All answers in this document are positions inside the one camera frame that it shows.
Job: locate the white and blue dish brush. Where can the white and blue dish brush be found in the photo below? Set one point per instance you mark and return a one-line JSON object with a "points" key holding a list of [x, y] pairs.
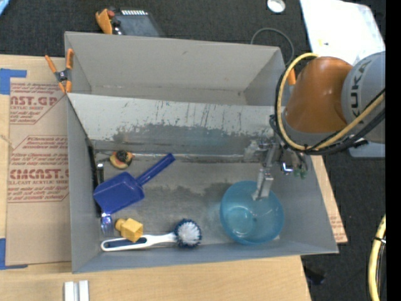
{"points": [[188, 234]]}

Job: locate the yellow rubber duck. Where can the yellow rubber duck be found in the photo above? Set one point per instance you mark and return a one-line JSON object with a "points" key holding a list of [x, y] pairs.
{"points": [[120, 160]]}

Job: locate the clear glass thing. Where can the clear glass thing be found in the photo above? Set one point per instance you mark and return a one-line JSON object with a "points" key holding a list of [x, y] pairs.
{"points": [[107, 224]]}

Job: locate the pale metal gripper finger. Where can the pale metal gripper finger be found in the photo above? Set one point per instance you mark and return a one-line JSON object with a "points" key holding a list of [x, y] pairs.
{"points": [[267, 183], [260, 180]]}

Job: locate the blue plastic scoop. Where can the blue plastic scoop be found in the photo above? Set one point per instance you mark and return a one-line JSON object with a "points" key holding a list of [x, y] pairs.
{"points": [[120, 191]]}

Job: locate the yellow toy block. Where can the yellow toy block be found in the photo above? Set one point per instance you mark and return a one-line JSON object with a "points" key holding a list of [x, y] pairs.
{"points": [[131, 229]]}

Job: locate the clear light blue bowl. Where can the clear light blue bowl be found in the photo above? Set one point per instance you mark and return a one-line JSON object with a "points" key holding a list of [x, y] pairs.
{"points": [[247, 221]]}

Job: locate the brown cardboard board red print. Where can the brown cardboard board red print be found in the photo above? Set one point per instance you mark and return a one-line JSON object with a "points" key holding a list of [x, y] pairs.
{"points": [[37, 224]]}

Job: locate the grey metal bin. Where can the grey metal bin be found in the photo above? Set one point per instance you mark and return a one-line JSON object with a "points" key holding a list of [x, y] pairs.
{"points": [[188, 130]]}

